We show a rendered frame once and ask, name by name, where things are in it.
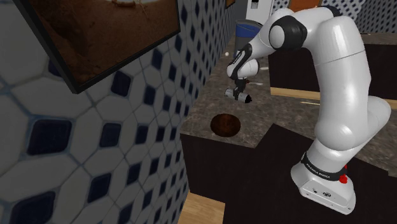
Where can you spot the small white utensil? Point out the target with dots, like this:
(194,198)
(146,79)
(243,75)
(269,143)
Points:
(256,83)

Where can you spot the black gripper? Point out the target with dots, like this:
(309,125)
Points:
(247,98)

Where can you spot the brown picture in black frame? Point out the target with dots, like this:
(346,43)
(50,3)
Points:
(102,34)

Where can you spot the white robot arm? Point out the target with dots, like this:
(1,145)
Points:
(341,77)

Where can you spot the grey bin with blue band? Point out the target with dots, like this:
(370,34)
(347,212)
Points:
(245,31)

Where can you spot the dark robot stand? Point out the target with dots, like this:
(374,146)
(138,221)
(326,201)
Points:
(279,186)

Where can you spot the brown round bowl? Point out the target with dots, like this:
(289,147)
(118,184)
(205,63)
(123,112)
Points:
(225,124)

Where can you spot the brown door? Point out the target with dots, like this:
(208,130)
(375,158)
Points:
(305,4)

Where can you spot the dark counter cabinet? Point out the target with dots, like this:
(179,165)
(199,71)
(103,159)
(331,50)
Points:
(211,167)

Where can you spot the white tall appliance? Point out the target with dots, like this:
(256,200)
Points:
(259,11)

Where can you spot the dark cabinet with brown top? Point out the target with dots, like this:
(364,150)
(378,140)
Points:
(291,71)

